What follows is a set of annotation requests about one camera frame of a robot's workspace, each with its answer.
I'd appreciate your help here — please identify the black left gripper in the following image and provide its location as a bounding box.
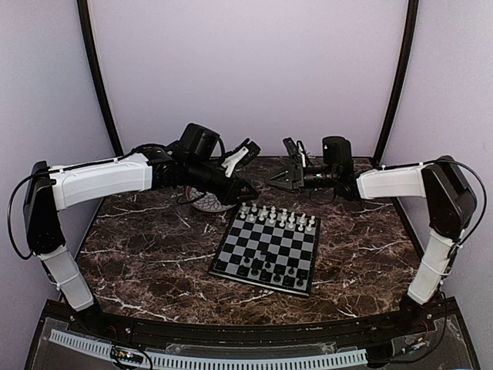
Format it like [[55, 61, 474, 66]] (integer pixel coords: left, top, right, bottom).
[[186, 158, 260, 207]]

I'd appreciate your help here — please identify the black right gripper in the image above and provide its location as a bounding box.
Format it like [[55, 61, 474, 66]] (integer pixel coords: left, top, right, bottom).
[[264, 162, 337, 194]]

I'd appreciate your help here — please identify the black white chess board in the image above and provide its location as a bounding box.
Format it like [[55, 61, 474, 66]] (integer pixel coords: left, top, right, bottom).
[[209, 203, 320, 298]]

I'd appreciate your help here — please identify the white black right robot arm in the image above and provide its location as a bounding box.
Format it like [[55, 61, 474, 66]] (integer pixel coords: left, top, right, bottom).
[[267, 156, 478, 305]]

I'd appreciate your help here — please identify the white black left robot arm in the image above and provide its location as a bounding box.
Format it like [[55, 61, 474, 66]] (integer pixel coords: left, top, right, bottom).
[[23, 145, 259, 336]]

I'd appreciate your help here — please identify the floral patterned ceramic plate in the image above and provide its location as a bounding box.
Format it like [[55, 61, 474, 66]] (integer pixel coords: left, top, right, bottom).
[[185, 187, 234, 213]]

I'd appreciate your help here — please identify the white queen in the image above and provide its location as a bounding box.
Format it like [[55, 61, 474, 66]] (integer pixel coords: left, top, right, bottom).
[[270, 206, 277, 221]]

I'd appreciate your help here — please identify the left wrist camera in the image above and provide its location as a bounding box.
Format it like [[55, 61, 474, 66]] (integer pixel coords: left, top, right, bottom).
[[179, 123, 220, 160]]

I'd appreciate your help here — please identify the black front frame rail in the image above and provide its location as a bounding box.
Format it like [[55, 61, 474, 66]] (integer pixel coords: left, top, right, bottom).
[[42, 298, 458, 348]]

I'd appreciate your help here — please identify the white slotted cable duct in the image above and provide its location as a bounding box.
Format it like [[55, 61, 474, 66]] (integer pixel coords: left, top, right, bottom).
[[49, 329, 367, 369]]

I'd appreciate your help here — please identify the black right corner frame post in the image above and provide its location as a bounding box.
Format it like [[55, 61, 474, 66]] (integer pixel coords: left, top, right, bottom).
[[371, 0, 421, 165]]

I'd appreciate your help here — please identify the black corner frame post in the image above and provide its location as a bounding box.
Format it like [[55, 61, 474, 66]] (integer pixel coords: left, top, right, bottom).
[[371, 0, 421, 165], [76, 0, 124, 156]]

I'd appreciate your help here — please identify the black left corner frame post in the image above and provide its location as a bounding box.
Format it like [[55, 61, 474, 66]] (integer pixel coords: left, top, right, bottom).
[[76, 0, 124, 156]]

